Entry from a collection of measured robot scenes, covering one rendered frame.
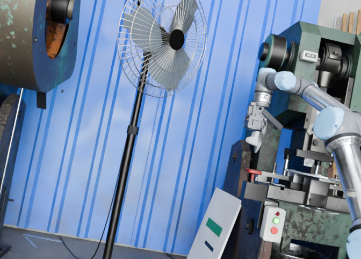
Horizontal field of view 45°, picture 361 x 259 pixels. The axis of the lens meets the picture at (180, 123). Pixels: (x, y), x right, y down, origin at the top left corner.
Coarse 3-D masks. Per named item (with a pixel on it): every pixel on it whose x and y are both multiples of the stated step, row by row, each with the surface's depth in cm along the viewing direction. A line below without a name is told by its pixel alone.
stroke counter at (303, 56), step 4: (304, 52) 196; (308, 52) 196; (312, 52) 196; (300, 56) 198; (304, 56) 196; (308, 56) 196; (312, 56) 196; (316, 56) 196; (304, 60) 198; (308, 60) 197; (312, 60) 196; (316, 60) 196
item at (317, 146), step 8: (312, 112) 204; (312, 120) 204; (312, 128) 202; (296, 136) 213; (304, 136) 204; (312, 136) 201; (296, 144) 211; (304, 144) 203; (312, 144) 201; (320, 144) 201; (312, 152) 204; (320, 152) 201; (328, 152) 202
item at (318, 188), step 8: (304, 176) 196; (304, 184) 199; (312, 184) 194; (320, 184) 194; (328, 184) 194; (312, 192) 193; (320, 192) 194; (328, 192) 195; (312, 200) 192; (320, 200) 194
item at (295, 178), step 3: (288, 174) 213; (291, 174) 210; (294, 174) 206; (291, 177) 209; (294, 177) 206; (297, 177) 206; (300, 177) 206; (303, 177) 207; (288, 180) 212; (291, 180) 208; (294, 180) 206; (297, 180) 206; (300, 180) 206; (303, 180) 207
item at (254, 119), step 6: (252, 102) 184; (252, 108) 186; (258, 108) 185; (252, 114) 184; (258, 114) 185; (246, 120) 186; (252, 120) 183; (258, 120) 183; (264, 120) 183; (246, 126) 185; (252, 126) 182; (258, 126) 183
